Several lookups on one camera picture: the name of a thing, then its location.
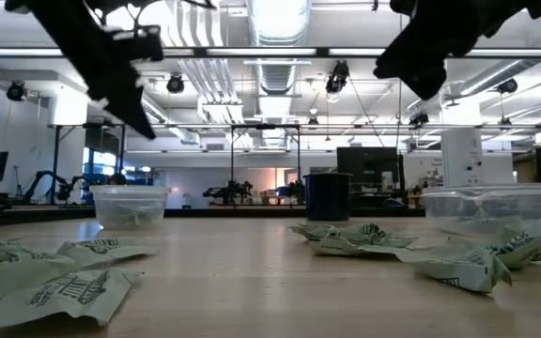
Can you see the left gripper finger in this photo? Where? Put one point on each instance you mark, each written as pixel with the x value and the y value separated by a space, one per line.
pixel 115 94

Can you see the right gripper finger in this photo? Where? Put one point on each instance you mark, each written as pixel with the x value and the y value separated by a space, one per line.
pixel 428 77

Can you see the white box with knobs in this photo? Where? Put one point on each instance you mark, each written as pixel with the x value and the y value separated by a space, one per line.
pixel 460 155

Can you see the person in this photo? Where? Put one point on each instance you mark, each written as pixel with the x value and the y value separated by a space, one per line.
pixel 118 179

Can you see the round clear plastic container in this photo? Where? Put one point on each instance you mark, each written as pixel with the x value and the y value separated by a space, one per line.
pixel 111 197

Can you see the black computer monitor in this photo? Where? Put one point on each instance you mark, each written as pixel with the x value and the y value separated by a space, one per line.
pixel 369 166

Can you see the rectangular clear plastic container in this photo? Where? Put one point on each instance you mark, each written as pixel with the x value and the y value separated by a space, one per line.
pixel 486 202

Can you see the black plastic cup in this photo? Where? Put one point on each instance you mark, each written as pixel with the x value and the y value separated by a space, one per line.
pixel 328 197

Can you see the black hanging camera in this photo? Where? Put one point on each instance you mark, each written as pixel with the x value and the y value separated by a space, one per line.
pixel 506 85
pixel 337 77
pixel 16 90
pixel 175 83
pixel 418 117

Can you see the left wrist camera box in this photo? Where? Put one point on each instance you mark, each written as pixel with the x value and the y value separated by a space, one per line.
pixel 139 47

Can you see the silver slanted ventilation duct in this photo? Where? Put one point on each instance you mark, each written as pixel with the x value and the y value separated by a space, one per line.
pixel 482 77

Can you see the black station frame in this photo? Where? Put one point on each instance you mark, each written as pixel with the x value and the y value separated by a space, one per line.
pixel 56 159
pixel 232 159

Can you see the black metal table frame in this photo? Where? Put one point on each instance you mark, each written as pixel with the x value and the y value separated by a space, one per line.
pixel 214 212

